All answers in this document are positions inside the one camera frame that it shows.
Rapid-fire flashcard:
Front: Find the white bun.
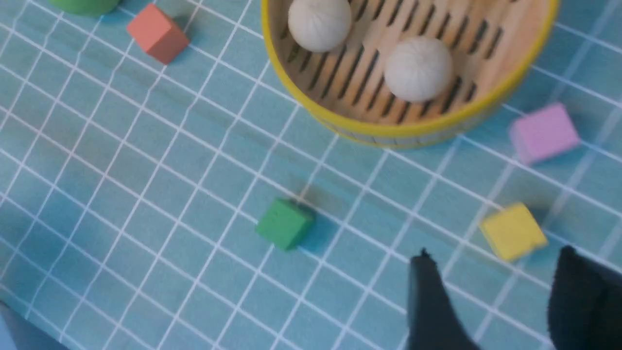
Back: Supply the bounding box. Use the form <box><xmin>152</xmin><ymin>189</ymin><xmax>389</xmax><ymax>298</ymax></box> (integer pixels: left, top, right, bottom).
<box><xmin>384</xmin><ymin>36</ymin><xmax>453</xmax><ymax>103</ymax></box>
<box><xmin>287</xmin><ymin>0</ymin><xmax>353</xmax><ymax>53</ymax></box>

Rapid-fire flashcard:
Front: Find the green checkered tablecloth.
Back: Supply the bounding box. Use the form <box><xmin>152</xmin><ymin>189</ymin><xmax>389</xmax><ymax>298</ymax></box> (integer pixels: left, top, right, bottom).
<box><xmin>0</xmin><ymin>0</ymin><xmax>621</xmax><ymax>350</ymax></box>

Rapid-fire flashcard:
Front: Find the green cube block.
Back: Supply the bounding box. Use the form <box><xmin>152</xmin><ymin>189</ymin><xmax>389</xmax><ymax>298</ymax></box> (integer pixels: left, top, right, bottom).
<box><xmin>255</xmin><ymin>198</ymin><xmax>314</xmax><ymax>251</ymax></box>

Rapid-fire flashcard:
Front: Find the yellow cube block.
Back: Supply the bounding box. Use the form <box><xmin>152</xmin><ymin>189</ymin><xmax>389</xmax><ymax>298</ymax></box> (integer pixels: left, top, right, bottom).
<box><xmin>480</xmin><ymin>202</ymin><xmax>549</xmax><ymax>262</ymax></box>

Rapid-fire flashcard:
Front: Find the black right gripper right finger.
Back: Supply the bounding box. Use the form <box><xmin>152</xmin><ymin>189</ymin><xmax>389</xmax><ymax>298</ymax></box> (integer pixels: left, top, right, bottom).
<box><xmin>548</xmin><ymin>245</ymin><xmax>622</xmax><ymax>350</ymax></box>

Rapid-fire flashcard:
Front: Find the green apple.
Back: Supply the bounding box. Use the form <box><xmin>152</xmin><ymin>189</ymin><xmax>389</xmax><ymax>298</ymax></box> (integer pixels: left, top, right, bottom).
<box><xmin>49</xmin><ymin>0</ymin><xmax>121</xmax><ymax>17</ymax></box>

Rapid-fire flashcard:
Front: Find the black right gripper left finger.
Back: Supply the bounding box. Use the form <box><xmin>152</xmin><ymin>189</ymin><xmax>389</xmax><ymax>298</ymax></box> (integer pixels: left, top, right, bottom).
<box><xmin>406</xmin><ymin>249</ymin><xmax>479</xmax><ymax>350</ymax></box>

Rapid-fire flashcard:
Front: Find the yellow-rimmed bamboo steamer tray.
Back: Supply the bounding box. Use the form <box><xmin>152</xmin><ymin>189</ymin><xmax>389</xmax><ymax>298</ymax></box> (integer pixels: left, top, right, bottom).
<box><xmin>261</xmin><ymin>0</ymin><xmax>561</xmax><ymax>148</ymax></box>

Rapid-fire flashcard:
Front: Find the orange cube block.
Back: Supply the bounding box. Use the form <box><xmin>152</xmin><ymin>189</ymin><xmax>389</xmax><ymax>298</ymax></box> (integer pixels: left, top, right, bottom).
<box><xmin>126</xmin><ymin>3</ymin><xmax>190</xmax><ymax>66</ymax></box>

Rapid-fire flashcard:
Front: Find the pink cube block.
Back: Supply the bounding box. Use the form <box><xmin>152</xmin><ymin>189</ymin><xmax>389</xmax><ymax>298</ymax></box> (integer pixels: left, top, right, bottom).
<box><xmin>509</xmin><ymin>103</ymin><xmax>580</xmax><ymax>165</ymax></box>

